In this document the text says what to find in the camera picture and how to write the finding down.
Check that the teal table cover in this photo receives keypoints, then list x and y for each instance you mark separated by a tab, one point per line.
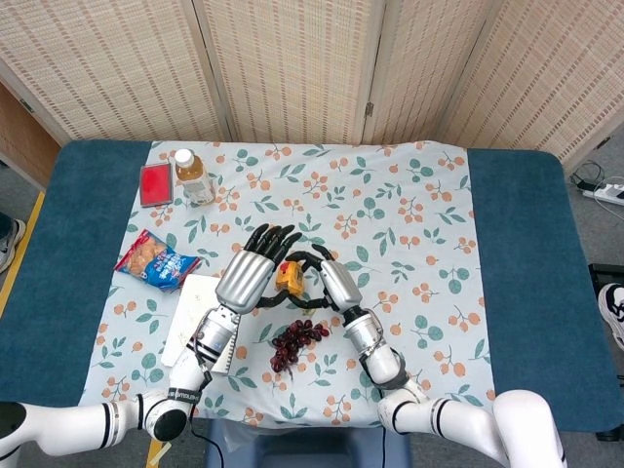
526	219

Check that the white power strip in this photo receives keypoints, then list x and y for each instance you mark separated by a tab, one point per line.
607	193

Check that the black box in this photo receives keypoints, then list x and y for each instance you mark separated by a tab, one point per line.
607	272

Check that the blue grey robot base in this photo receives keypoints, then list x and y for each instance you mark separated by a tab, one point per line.
302	448

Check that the yellow tape measure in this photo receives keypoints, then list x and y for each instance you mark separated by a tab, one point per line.
287	280

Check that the white black sneaker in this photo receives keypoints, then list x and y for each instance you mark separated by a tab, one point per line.
613	312

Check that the white grey sneaker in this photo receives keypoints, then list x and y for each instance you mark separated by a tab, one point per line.
9	244

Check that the blue red snack bag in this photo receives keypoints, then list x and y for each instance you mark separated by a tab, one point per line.
156	263

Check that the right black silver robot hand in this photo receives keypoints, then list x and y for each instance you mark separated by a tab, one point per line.
341	285

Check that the red ink pad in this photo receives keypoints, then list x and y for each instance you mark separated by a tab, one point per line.
156	185

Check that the brown wooden cabinet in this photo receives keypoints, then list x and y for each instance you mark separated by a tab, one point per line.
19	141

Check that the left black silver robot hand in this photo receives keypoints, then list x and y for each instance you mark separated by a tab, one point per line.
244	280

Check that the dark red grape bunch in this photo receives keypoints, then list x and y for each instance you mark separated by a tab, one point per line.
292	341

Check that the white spiral notebook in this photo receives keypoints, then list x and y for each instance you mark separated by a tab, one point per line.
195	292

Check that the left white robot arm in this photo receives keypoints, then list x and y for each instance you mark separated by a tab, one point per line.
214	336

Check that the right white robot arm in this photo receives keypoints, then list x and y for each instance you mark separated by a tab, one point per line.
365	336

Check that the tea bottle with white cap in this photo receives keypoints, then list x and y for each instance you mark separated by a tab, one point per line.
195	183

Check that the floral print tablecloth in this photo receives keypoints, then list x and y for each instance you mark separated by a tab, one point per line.
390	195

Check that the woven bamboo screen panel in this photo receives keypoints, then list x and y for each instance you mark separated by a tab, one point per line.
292	63
97	63
419	73
551	73

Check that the metal screen hinge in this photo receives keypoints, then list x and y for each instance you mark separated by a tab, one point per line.
369	108

